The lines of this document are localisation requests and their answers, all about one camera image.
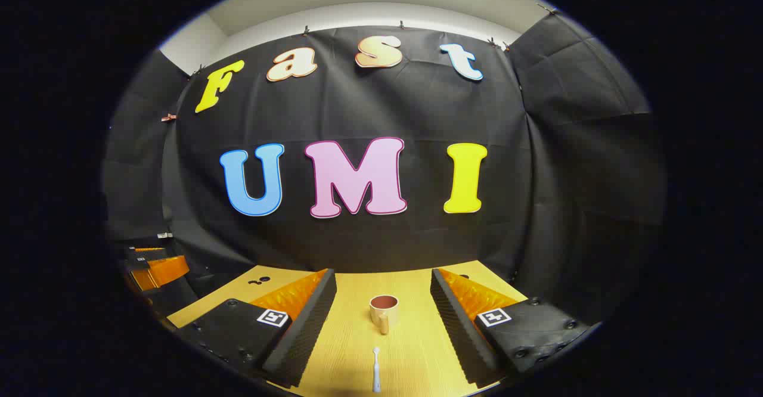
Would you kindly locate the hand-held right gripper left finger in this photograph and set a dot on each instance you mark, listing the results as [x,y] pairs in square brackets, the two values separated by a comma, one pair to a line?
[310,325]

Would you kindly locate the brown cloth clip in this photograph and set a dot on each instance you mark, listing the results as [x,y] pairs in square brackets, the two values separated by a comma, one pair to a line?
[169,117]

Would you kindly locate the beige cup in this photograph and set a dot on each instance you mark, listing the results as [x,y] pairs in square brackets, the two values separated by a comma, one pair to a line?
[384,310]

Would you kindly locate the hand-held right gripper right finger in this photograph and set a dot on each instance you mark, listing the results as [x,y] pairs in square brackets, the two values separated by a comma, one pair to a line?
[456,325]

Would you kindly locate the white toothbrush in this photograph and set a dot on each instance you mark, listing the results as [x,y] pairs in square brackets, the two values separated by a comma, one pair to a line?
[377,373]

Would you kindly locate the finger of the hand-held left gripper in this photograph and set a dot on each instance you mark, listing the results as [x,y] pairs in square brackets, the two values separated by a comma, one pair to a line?
[146,254]
[167,270]

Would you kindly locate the wooden desktop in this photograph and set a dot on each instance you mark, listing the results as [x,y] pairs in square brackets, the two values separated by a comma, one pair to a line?
[351,355]

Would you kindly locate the black backdrop cloth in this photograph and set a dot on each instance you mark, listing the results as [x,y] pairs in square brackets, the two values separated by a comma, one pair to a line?
[417,111]

